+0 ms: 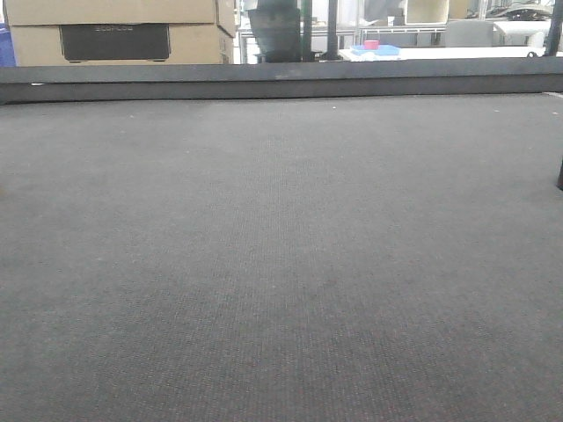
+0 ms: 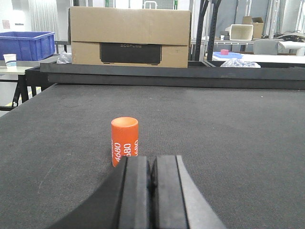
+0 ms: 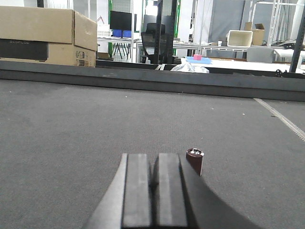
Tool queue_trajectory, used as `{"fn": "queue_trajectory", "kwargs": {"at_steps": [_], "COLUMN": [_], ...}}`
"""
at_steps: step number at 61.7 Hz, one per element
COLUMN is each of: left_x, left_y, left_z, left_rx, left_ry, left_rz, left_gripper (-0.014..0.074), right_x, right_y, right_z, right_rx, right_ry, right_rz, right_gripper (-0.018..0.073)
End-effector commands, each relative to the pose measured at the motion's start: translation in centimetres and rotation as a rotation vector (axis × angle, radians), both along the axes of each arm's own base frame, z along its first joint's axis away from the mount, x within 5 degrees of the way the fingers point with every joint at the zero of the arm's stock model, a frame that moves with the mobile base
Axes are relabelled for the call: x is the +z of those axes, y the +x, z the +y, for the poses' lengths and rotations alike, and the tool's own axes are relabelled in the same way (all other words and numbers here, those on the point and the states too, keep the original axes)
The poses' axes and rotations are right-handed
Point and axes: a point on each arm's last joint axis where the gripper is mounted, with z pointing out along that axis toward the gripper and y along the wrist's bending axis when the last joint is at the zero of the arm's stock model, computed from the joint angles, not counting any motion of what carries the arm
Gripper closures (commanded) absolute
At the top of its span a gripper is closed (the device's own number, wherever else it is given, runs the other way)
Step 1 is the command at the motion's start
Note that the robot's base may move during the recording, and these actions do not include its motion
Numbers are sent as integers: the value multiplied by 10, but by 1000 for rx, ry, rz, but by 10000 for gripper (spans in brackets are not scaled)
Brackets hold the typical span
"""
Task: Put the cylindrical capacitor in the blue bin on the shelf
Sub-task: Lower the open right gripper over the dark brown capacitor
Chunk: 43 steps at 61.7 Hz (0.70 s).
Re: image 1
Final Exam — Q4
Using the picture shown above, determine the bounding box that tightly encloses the white background table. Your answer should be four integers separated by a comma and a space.
339, 47, 545, 62

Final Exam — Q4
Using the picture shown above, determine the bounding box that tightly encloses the upper cardboard box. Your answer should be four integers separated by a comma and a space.
3, 0, 236, 35

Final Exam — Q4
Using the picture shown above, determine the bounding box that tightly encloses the black pole at right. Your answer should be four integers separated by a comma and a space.
544, 0, 563, 57

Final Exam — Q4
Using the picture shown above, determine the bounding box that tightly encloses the black office chair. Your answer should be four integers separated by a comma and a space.
248, 1, 315, 63

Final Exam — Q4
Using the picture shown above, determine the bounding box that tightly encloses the pink tape roll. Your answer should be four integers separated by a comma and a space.
363, 40, 380, 50

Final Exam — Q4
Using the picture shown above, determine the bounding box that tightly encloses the blue flat tray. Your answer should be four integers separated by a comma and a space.
350, 44, 401, 62

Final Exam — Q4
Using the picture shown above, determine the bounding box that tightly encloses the grey table edge rail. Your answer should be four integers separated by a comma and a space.
1, 57, 562, 104

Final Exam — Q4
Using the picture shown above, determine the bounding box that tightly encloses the lower cardboard box black print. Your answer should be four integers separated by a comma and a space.
11, 25, 233, 67

